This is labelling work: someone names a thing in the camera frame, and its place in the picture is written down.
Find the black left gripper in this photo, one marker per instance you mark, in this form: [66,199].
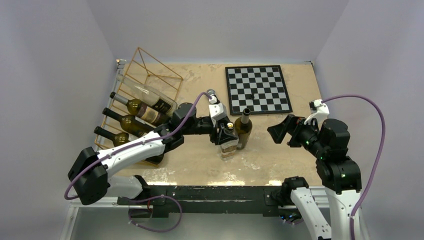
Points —
[219,138]

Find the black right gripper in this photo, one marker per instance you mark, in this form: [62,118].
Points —
[293,125]

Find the square clear liquor bottle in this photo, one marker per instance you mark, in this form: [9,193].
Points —
[227,150]

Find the clear wine bottle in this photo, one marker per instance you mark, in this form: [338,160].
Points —
[151,96]

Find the olive green wine bottle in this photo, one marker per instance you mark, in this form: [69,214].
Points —
[141,110]

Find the dark green wine bottle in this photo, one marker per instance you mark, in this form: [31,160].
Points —
[129,123]

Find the green wine bottle white label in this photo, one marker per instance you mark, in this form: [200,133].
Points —
[119,139]

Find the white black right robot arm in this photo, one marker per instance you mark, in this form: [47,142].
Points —
[339,174]

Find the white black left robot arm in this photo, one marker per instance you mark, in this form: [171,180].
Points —
[93,174]

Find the green bottle tan label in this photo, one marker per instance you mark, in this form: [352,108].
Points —
[243,128]

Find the black handheld microphone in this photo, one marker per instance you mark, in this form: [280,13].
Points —
[210,92]

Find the black white chessboard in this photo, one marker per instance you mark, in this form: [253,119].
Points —
[265,82]

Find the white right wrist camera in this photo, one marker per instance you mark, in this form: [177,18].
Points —
[318,110]

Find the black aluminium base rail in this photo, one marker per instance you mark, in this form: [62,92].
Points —
[195,212]

